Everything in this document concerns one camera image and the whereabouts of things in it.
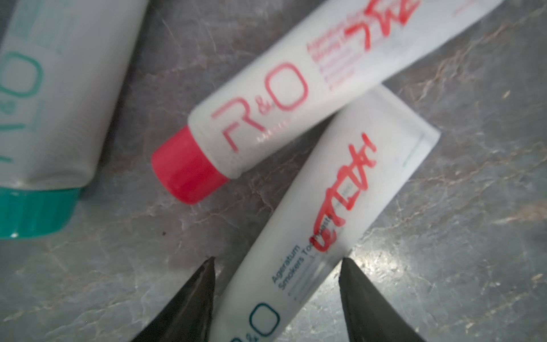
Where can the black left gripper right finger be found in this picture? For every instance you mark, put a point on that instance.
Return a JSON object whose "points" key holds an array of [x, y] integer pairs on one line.
{"points": [[368, 315]]}

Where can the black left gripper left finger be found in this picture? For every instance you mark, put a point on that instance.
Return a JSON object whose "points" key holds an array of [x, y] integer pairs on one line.
{"points": [[188, 316]]}

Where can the white dark cap toothpaste tube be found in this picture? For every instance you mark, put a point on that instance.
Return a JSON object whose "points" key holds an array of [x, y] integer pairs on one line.
{"points": [[364, 158]]}

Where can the white pink cap toothpaste tube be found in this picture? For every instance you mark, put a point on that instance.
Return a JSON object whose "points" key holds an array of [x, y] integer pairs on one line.
{"points": [[338, 52]]}

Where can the far left green cap tube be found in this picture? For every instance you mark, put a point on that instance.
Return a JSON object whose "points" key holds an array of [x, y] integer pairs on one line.
{"points": [[63, 65]]}

